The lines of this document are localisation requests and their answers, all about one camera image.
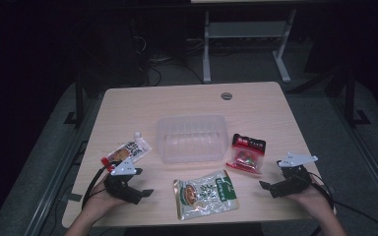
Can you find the white metal desk frame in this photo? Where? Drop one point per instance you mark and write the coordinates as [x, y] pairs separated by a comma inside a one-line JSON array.
[[206, 49]]

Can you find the person's right hand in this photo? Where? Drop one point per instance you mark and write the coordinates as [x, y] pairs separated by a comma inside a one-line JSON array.
[[316, 201]]

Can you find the grey round table grommet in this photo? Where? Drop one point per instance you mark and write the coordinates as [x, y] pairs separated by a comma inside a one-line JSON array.
[[226, 96]]

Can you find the person's left hand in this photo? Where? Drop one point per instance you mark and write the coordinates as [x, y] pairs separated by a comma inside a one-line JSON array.
[[100, 203]]

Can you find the clear plastic container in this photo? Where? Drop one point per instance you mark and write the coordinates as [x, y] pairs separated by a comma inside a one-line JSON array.
[[192, 137]]

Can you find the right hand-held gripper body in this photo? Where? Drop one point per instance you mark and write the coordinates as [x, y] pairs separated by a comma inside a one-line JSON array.
[[293, 180]]

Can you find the red and black snack packet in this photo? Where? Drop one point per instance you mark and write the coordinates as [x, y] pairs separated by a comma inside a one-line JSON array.
[[246, 154]]

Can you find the black metal stand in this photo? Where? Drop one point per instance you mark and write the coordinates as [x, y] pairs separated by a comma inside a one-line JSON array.
[[350, 95]]

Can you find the green and white food pouch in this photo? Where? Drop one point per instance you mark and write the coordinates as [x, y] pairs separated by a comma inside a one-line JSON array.
[[206, 196]]

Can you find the white spouted sauce pouch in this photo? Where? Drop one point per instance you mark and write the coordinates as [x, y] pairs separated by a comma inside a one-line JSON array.
[[135, 149]]

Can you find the metal floor rail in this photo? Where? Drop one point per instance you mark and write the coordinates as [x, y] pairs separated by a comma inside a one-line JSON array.
[[374, 157]]

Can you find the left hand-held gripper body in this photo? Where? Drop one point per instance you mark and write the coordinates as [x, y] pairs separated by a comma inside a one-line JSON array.
[[121, 188]]

